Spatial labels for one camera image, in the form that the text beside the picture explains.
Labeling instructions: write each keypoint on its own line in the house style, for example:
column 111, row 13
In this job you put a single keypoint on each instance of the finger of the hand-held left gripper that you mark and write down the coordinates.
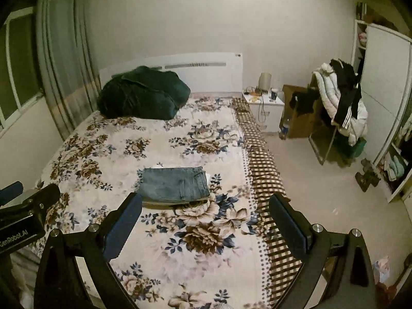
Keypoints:
column 9, row 191
column 41, row 198

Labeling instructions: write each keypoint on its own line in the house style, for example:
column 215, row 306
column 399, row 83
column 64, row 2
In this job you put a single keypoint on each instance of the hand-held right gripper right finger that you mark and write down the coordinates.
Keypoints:
column 291, row 223

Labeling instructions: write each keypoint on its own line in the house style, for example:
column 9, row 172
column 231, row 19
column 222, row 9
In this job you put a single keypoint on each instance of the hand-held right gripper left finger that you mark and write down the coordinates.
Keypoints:
column 124, row 223

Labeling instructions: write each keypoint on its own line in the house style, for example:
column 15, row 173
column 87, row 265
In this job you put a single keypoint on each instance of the blue jeans pants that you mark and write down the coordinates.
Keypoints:
column 173, row 185

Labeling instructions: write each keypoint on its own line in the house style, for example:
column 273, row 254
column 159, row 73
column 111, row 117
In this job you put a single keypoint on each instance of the brown checkered bed sheet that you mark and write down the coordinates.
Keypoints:
column 264, row 173

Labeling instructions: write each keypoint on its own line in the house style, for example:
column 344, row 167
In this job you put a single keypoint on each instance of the floral blanket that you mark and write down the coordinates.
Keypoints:
column 135, row 148

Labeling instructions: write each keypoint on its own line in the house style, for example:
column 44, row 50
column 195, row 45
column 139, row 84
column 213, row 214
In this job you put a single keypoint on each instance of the metal chair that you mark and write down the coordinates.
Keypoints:
column 323, row 148

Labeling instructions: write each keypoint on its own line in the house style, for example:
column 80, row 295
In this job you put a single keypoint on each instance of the brown shoes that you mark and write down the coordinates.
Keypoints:
column 367, row 175

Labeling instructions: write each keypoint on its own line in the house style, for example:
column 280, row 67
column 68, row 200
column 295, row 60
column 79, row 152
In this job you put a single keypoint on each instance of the plastic bottle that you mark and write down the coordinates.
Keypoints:
column 284, row 128

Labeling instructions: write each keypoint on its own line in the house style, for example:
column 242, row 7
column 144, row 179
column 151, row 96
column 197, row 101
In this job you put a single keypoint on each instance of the green storage box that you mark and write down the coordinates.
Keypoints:
column 355, row 149

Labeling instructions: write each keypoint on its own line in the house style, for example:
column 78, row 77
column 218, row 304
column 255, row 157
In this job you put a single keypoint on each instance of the cardboard box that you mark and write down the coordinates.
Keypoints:
column 305, row 125

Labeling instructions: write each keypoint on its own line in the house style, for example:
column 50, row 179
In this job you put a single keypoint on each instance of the colourful crumpled cloth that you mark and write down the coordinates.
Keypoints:
column 382, row 268

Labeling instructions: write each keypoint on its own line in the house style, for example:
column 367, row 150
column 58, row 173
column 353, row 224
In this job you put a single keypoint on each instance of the white nightstand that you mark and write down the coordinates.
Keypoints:
column 272, row 112

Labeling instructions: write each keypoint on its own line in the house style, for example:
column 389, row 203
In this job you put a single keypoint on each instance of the teal folded cloth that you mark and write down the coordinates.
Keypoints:
column 396, row 167

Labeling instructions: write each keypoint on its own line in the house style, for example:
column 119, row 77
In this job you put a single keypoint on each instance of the black garment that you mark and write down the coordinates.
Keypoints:
column 304, row 103

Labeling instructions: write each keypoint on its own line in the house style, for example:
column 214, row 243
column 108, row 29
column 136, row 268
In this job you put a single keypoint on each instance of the window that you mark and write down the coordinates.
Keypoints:
column 16, row 64

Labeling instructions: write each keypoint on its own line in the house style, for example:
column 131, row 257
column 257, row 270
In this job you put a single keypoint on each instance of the grey curtain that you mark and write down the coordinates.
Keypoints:
column 61, row 70

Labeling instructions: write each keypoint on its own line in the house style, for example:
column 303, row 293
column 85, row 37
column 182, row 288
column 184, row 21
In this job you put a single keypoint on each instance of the dark cup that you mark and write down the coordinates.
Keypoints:
column 274, row 94

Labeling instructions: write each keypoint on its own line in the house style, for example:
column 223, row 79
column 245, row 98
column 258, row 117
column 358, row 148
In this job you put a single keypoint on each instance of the dark green duvet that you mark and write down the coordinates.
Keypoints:
column 141, row 93

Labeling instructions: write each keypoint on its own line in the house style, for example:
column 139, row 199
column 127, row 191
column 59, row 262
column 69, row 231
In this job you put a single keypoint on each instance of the chair with clothes pile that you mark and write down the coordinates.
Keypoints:
column 331, row 93

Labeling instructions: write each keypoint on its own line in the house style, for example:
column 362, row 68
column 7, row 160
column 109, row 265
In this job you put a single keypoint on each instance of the black jacket with white stripes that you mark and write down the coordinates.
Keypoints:
column 347, row 87

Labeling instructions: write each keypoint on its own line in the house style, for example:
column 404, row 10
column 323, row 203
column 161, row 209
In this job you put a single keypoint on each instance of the white wardrobe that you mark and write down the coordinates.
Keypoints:
column 386, row 87

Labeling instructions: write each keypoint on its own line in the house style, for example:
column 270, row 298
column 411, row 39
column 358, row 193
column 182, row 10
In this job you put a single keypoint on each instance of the white headboard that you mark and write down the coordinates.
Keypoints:
column 212, row 74

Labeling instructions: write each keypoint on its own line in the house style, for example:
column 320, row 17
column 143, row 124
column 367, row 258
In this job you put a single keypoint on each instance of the pink cloth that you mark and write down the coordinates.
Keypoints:
column 363, row 38

